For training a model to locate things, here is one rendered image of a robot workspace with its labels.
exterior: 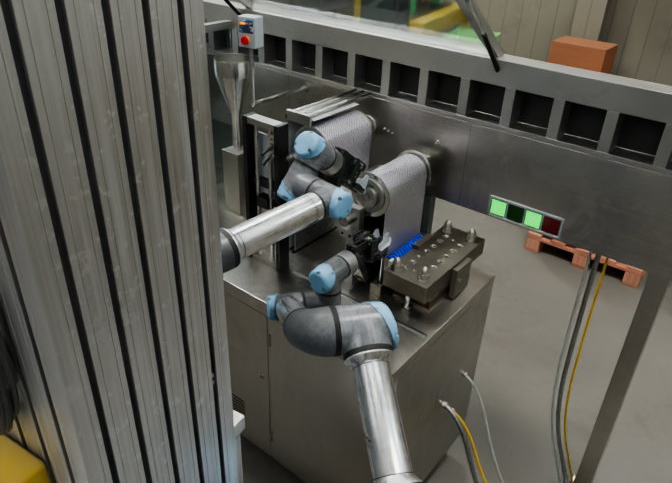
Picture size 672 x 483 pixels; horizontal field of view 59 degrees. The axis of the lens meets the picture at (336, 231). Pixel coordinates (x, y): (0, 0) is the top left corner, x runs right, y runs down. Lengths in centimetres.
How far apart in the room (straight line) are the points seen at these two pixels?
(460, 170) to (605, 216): 48
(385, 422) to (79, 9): 100
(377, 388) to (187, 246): 71
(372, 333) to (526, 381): 190
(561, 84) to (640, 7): 574
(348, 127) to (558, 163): 68
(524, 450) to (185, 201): 235
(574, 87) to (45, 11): 153
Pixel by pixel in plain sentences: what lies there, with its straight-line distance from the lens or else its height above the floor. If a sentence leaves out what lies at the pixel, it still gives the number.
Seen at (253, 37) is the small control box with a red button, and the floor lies 165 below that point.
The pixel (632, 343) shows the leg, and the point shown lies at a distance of 230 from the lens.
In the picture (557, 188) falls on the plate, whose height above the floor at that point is 131.
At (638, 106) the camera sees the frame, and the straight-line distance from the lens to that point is 182.
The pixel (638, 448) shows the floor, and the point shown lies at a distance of 308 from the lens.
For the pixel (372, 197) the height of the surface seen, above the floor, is 126.
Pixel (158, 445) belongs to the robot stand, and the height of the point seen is 144.
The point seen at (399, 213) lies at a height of 117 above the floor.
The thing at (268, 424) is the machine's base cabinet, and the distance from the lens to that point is 242.
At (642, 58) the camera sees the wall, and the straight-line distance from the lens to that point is 766.
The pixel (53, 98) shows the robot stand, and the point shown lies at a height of 192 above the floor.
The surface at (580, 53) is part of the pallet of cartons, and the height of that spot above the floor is 69.
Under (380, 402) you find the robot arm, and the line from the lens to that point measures 132.
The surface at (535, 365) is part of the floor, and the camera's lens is 328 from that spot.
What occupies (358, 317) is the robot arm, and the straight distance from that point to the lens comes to 135.
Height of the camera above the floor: 208
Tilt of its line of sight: 30 degrees down
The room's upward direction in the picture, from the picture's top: 2 degrees clockwise
